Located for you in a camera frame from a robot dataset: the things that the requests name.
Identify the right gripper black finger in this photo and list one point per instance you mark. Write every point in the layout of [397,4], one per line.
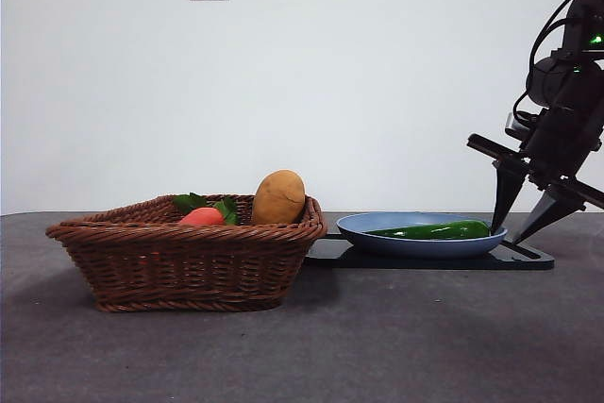
[506,190]
[549,212]

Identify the green pepper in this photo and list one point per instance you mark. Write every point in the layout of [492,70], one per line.
[443,230]

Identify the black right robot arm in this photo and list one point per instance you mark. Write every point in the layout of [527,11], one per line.
[566,77]

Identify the blue round plate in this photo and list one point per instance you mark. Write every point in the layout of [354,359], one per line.
[424,247]

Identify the black flat tray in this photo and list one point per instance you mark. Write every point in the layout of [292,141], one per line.
[424,263]

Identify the brown potato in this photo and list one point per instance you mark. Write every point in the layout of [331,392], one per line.
[278,197]

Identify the orange carrot with green leaves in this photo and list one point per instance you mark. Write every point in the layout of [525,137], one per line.
[203,217]

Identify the brown wicker basket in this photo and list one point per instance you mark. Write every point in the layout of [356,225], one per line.
[184,266]

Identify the pale grey camera box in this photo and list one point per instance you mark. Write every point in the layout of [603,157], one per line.
[516,127]

